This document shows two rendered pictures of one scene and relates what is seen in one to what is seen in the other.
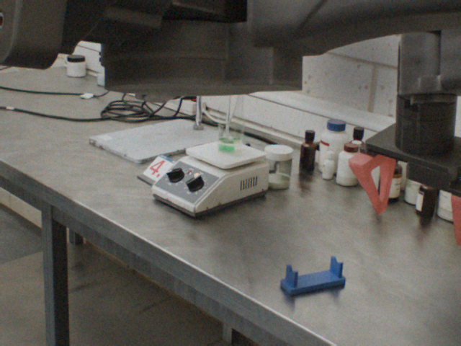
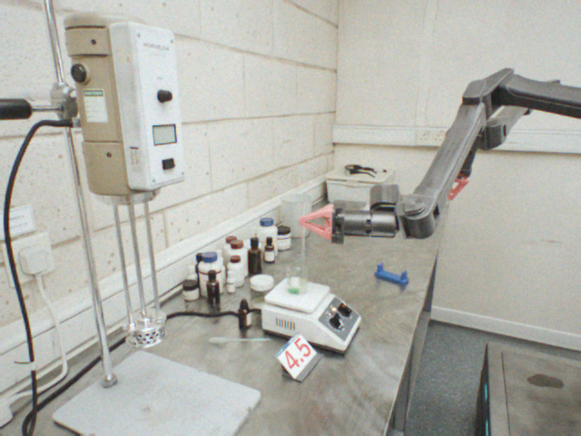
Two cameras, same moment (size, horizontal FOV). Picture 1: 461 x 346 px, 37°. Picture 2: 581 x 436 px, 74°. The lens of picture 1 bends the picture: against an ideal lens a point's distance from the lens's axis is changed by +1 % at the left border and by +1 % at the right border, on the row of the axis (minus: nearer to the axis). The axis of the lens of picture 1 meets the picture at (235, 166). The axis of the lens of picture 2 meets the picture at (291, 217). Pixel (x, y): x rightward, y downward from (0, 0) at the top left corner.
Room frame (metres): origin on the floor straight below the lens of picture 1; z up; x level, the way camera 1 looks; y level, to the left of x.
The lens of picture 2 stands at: (1.56, 0.78, 1.26)
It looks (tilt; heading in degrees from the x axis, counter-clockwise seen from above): 17 degrees down; 251
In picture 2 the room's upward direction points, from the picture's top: straight up
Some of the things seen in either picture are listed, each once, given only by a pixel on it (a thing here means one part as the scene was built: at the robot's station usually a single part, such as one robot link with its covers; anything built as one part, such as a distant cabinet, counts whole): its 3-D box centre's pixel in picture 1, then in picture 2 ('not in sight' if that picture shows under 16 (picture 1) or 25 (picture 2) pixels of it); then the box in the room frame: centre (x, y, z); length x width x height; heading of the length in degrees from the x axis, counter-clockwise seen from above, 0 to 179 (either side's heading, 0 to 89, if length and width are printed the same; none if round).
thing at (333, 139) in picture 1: (333, 145); (211, 273); (1.45, -0.22, 0.81); 0.06 x 0.06 x 0.11
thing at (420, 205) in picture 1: (427, 192); (269, 249); (1.24, -0.37, 0.79); 0.03 x 0.03 x 0.08
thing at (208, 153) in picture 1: (226, 153); (298, 293); (1.28, 0.02, 0.83); 0.12 x 0.12 x 0.01; 46
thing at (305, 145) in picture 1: (308, 150); (212, 286); (1.45, -0.16, 0.79); 0.04 x 0.04 x 0.09
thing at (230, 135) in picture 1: (232, 133); (297, 276); (1.28, 0.01, 0.87); 0.06 x 0.05 x 0.08; 85
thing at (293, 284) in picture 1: (314, 274); (391, 272); (0.92, -0.13, 0.77); 0.10 x 0.03 x 0.04; 117
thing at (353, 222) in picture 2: not in sight; (353, 222); (1.17, 0.07, 1.01); 0.10 x 0.07 x 0.07; 61
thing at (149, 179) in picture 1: (160, 171); (299, 355); (1.32, 0.15, 0.77); 0.09 x 0.06 x 0.04; 40
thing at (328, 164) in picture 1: (328, 165); (231, 282); (1.40, -0.20, 0.78); 0.02 x 0.02 x 0.06
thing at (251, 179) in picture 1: (215, 176); (308, 312); (1.26, 0.04, 0.79); 0.22 x 0.13 x 0.08; 136
